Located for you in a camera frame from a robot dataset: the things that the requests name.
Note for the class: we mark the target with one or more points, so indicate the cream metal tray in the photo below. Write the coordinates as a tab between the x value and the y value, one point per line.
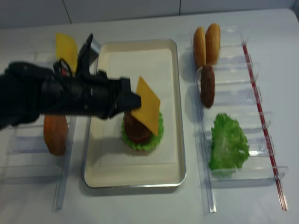
110	163

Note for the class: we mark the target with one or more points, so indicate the brown meat patty in rack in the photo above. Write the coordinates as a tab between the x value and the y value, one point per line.
207	86

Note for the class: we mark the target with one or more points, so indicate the brown meat patty on tray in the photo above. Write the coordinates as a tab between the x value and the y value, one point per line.
135	130

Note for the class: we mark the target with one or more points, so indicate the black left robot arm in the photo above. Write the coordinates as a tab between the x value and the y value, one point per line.
28	90

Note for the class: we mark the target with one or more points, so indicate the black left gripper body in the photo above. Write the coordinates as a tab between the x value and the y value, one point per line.
82	93

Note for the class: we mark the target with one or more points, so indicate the tan bun half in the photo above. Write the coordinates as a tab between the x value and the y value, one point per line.
199	47
213	40

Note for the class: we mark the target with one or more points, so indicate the green lettuce leaf in rack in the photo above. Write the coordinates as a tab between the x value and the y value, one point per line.
229	147

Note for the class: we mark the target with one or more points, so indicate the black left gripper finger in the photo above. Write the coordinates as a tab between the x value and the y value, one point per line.
123	101

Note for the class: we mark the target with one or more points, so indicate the green lettuce on tray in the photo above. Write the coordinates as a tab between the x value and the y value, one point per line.
149	145

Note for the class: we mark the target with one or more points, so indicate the yellow cheese slices in rack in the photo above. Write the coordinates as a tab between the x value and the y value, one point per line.
67	49

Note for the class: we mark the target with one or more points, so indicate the orange-brown bun top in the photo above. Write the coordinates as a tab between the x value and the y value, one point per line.
55	131

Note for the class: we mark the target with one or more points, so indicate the clear acrylic right rack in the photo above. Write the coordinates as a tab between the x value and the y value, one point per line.
238	95

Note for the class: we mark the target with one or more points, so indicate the clear acrylic rack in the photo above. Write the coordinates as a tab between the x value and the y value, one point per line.
27	168
238	95

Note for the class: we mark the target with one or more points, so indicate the tan bun half front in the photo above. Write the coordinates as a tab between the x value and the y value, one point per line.
199	47

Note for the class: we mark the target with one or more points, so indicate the tan bun half rear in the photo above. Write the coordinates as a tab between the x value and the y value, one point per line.
213	40

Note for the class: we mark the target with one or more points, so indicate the clear acrylic left rack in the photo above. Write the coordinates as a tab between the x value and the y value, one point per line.
27	168

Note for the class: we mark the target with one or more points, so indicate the orange cheese slice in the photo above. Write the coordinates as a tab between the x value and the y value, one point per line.
148	113

